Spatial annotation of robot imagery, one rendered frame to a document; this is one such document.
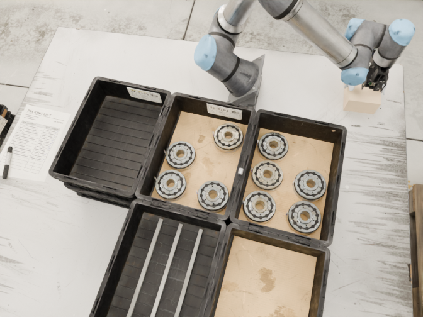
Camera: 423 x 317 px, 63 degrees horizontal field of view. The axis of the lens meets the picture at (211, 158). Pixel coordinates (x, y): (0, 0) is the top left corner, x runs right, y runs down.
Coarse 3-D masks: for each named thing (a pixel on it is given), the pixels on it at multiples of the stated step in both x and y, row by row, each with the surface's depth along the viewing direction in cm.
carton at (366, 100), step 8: (360, 88) 135; (368, 88) 135; (344, 96) 141; (352, 96) 133; (360, 96) 133; (368, 96) 133; (376, 96) 133; (344, 104) 139; (352, 104) 135; (360, 104) 134; (368, 104) 133; (376, 104) 132; (360, 112) 139; (368, 112) 138
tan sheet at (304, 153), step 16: (256, 144) 121; (288, 144) 121; (304, 144) 120; (320, 144) 120; (256, 160) 119; (288, 160) 118; (304, 160) 118; (320, 160) 118; (288, 176) 116; (272, 192) 114; (288, 192) 114; (240, 208) 112; (288, 208) 111; (320, 208) 111; (272, 224) 110; (320, 224) 109
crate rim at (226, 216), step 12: (180, 96) 119; (192, 96) 119; (168, 108) 117; (240, 108) 116; (252, 108) 116; (252, 120) 114; (156, 144) 112; (240, 156) 109; (144, 168) 109; (144, 180) 107; (168, 204) 104; (180, 204) 103; (228, 204) 103; (216, 216) 101; (228, 216) 101
